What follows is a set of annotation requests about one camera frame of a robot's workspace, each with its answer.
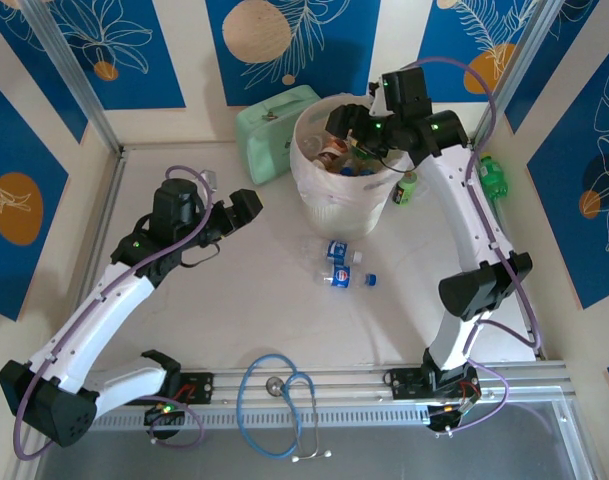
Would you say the brown label drink bottle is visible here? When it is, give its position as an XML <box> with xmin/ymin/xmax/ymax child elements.
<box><xmin>317</xmin><ymin>138</ymin><xmax>351</xmax><ymax>169</ymax></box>

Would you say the clear bottle Pepsi label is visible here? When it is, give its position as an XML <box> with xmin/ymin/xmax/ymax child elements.
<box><xmin>313</xmin><ymin>266</ymin><xmax>379</xmax><ymax>292</ymax></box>

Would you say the white ribbed plastic bin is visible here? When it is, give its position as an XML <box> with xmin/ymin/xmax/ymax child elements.
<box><xmin>289</xmin><ymin>97</ymin><xmax>410</xmax><ymax>237</ymax></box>

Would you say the green supplement bottle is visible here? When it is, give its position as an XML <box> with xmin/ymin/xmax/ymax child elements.
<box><xmin>393</xmin><ymin>171</ymin><xmax>418</xmax><ymax>206</ymax></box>

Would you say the mint green carry case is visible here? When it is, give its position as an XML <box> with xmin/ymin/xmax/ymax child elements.
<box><xmin>235</xmin><ymin>84</ymin><xmax>319</xmax><ymax>185</ymax></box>

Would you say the clear bottle blue label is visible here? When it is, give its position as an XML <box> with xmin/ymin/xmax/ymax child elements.
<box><xmin>298</xmin><ymin>237</ymin><xmax>364</xmax><ymax>266</ymax></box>

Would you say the large green soda bottle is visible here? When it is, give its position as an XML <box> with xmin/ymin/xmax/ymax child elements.
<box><xmin>477</xmin><ymin>154</ymin><xmax>510</xmax><ymax>202</ymax></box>

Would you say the blue stethoscope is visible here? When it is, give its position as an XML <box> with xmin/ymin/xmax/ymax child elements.
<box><xmin>235</xmin><ymin>353</ymin><xmax>334</xmax><ymax>464</ymax></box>

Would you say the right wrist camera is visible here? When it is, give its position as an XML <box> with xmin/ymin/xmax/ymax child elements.
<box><xmin>369</xmin><ymin>79</ymin><xmax>386</xmax><ymax>115</ymax></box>

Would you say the thin black right gripper cable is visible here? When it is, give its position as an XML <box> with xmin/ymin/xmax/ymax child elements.
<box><xmin>376</xmin><ymin>152</ymin><xmax>413</xmax><ymax>174</ymax></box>

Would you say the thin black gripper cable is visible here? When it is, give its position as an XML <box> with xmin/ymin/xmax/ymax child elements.
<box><xmin>177</xmin><ymin>243</ymin><xmax>221</xmax><ymax>267</ymax></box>
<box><xmin>376</xmin><ymin>152</ymin><xmax>413</xmax><ymax>174</ymax></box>

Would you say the thin black left gripper cable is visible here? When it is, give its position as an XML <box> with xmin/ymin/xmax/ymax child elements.
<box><xmin>177</xmin><ymin>243</ymin><xmax>221</xmax><ymax>267</ymax></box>

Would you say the aluminium back rail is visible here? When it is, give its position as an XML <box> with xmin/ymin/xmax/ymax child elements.
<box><xmin>117</xmin><ymin>138</ymin><xmax>480</xmax><ymax>154</ymax></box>

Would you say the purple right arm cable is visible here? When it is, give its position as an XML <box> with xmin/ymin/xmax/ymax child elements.
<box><xmin>408</xmin><ymin>56</ymin><xmax>543</xmax><ymax>437</ymax></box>

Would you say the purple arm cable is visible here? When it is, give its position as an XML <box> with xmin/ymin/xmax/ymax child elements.
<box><xmin>408</xmin><ymin>56</ymin><xmax>543</xmax><ymax>437</ymax></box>
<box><xmin>12</xmin><ymin>166</ymin><xmax>214</xmax><ymax>460</ymax></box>

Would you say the aluminium frame post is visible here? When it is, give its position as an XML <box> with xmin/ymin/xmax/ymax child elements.
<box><xmin>21</xmin><ymin>0</ymin><xmax>124</xmax><ymax>154</ymax></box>
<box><xmin>473</xmin><ymin>0</ymin><xmax>568</xmax><ymax>151</ymax></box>

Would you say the aluminium side rail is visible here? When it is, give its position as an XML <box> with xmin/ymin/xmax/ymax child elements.
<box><xmin>471</xmin><ymin>142</ymin><xmax>545</xmax><ymax>361</ymax></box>

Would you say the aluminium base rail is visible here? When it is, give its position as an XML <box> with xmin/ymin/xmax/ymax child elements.
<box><xmin>26</xmin><ymin>362</ymin><xmax>573</xmax><ymax>414</ymax></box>

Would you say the slotted grey cable duct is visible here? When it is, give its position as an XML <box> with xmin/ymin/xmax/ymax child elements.
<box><xmin>46</xmin><ymin>405</ymin><xmax>433</xmax><ymax>432</ymax></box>

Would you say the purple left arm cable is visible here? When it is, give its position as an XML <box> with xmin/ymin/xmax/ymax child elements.
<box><xmin>12</xmin><ymin>166</ymin><xmax>214</xmax><ymax>460</ymax></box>

